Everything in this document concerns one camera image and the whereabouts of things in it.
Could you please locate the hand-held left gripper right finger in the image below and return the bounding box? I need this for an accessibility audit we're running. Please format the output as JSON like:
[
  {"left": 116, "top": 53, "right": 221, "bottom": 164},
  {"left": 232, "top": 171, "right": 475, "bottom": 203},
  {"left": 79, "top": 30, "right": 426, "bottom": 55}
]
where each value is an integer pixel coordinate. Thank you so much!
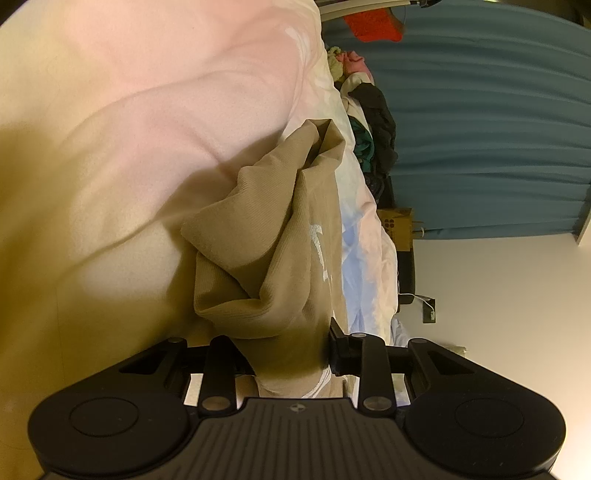
[{"left": 329, "top": 318, "right": 477, "bottom": 414}]

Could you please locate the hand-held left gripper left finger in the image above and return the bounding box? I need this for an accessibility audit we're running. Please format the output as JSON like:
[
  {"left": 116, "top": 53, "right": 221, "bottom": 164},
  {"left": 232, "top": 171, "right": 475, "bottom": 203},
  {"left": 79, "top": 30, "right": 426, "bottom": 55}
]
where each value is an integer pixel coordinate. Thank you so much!
[{"left": 111, "top": 335, "right": 257, "bottom": 414}]

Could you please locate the tan ribbed shirt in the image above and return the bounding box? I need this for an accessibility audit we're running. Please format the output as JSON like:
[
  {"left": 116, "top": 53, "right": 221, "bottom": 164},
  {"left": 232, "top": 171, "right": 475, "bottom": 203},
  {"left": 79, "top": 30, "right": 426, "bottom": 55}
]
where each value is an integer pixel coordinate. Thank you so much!
[{"left": 180, "top": 119, "right": 357, "bottom": 400}]

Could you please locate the cardboard box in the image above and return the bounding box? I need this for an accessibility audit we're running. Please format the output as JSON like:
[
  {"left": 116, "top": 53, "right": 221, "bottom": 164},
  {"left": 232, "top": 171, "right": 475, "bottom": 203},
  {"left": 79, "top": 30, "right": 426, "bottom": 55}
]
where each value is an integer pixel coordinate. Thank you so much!
[{"left": 378, "top": 208, "right": 415, "bottom": 253}]

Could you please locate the green garment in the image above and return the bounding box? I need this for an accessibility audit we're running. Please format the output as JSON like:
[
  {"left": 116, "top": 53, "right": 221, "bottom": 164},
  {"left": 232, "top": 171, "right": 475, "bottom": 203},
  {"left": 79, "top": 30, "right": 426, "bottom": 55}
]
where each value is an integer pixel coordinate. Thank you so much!
[{"left": 351, "top": 119, "right": 376, "bottom": 172}]

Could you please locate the black garment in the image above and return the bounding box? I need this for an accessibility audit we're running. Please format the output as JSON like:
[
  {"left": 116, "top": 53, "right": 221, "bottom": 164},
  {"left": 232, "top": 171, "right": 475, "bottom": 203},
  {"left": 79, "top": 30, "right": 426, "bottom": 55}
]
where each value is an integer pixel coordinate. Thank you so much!
[{"left": 348, "top": 83, "right": 399, "bottom": 174}]

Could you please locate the pink and white duvet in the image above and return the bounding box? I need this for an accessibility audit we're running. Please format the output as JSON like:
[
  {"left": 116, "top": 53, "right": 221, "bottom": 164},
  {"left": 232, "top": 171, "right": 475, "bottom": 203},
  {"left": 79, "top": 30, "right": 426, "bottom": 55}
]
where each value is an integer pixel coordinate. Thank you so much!
[{"left": 0, "top": 0, "right": 400, "bottom": 463}]

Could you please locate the white garment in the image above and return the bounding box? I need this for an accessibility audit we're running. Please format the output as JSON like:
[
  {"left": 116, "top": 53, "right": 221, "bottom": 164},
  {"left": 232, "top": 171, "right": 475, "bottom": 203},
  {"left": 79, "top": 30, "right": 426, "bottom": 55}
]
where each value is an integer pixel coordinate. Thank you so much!
[{"left": 342, "top": 74, "right": 375, "bottom": 99}]

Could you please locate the wide blue curtain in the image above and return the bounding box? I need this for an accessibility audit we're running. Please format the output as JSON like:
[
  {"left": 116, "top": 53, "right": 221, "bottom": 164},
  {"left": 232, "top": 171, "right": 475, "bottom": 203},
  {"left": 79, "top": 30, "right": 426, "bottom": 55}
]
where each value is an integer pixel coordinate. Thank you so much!
[{"left": 323, "top": 0, "right": 591, "bottom": 241}]

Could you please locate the pink garment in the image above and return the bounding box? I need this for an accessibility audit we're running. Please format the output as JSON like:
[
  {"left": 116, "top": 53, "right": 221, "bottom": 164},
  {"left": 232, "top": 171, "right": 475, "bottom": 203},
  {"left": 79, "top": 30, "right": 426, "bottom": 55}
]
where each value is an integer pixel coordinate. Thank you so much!
[{"left": 339, "top": 51, "right": 373, "bottom": 77}]

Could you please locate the pale yellow fluffy cloth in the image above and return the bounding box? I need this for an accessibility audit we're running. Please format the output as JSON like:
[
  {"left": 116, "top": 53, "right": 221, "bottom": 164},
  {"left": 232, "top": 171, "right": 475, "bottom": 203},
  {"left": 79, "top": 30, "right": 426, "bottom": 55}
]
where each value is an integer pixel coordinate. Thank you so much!
[{"left": 326, "top": 45, "right": 348, "bottom": 80}]

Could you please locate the red cloth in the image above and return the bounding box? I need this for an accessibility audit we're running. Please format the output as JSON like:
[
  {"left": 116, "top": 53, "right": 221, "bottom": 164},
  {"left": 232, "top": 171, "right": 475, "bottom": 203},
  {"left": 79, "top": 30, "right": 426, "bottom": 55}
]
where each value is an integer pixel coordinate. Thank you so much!
[{"left": 344, "top": 6, "right": 405, "bottom": 45}]

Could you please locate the white folding stand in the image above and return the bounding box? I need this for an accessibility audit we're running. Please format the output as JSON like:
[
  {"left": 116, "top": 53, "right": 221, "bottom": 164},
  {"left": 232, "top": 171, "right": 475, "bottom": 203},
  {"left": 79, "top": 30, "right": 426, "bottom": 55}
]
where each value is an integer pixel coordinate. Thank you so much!
[{"left": 318, "top": 0, "right": 413, "bottom": 20}]

